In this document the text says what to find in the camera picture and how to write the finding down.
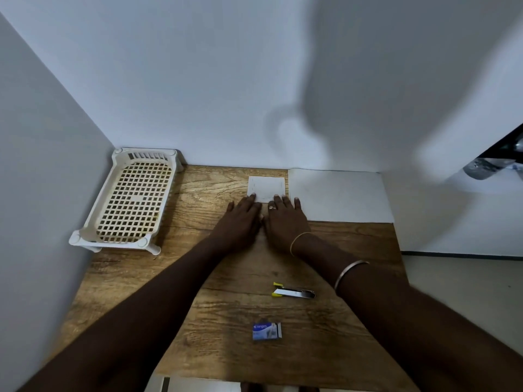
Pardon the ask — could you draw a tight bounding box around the yellow wrist thread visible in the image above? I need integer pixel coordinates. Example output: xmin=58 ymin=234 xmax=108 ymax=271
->
xmin=289 ymin=231 xmax=314 ymax=258

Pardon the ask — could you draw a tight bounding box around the white plastic lattice tray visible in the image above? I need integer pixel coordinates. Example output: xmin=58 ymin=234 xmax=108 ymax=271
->
xmin=68 ymin=147 xmax=185 ymax=256

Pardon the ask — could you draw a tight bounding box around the small blue staple box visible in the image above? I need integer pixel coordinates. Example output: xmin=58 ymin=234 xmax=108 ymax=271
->
xmin=252 ymin=321 xmax=283 ymax=342

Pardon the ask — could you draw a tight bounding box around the yellow and silver stapler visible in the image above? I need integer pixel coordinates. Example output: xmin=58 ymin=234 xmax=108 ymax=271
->
xmin=271 ymin=281 xmax=316 ymax=300

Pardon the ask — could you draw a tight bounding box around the person's left hand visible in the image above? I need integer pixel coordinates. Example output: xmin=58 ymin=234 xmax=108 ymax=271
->
xmin=210 ymin=193 xmax=263 ymax=254

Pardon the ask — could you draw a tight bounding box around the person's right forearm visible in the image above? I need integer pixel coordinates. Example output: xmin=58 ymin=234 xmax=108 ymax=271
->
xmin=291 ymin=232 xmax=523 ymax=392

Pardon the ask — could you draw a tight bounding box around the small white paper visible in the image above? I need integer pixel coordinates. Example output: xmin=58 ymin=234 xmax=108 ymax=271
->
xmin=246 ymin=175 xmax=287 ymax=204

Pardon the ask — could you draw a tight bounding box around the person's right hand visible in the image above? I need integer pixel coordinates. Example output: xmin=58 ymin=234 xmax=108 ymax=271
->
xmin=263 ymin=194 xmax=312 ymax=254

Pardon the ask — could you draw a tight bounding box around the large white paper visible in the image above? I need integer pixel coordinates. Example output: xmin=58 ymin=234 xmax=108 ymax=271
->
xmin=287 ymin=168 xmax=396 ymax=224

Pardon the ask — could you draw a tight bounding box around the grey round container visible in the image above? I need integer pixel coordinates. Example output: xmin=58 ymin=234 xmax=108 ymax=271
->
xmin=463 ymin=157 xmax=516 ymax=181

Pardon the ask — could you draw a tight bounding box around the silver bangle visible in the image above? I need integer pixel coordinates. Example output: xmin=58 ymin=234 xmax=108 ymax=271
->
xmin=333 ymin=260 xmax=370 ymax=293

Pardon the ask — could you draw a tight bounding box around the person's left forearm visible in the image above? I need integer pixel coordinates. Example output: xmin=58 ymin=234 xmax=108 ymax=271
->
xmin=16 ymin=236 xmax=226 ymax=392

